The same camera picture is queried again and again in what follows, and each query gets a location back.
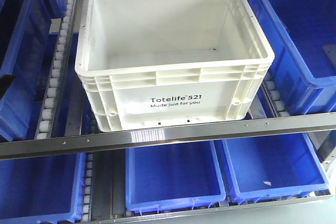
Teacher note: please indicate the white Totelife plastic bin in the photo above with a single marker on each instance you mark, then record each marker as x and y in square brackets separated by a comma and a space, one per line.
[156, 63]

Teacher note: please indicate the right shelf lower middle bin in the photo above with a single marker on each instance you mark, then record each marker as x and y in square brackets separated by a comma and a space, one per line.
[176, 176]

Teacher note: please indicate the shelf roller track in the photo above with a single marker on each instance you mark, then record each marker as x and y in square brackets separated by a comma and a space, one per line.
[272, 95]
[58, 70]
[87, 189]

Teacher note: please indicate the right shelf left roller track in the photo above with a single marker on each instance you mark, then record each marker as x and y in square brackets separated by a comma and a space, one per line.
[58, 70]

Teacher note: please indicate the right shelf lower roller track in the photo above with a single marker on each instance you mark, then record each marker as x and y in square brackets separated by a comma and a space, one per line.
[87, 189]

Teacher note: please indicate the right shelf lower left bin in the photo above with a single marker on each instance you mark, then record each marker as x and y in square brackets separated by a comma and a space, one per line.
[47, 189]

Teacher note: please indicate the right shelf blue bin left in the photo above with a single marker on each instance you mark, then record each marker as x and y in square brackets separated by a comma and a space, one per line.
[25, 26]

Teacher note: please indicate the shelf blue bin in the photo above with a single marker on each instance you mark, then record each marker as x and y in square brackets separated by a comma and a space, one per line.
[25, 26]
[302, 35]

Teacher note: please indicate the right shelf bottom steel rail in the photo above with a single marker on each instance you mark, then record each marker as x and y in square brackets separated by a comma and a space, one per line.
[315, 210]

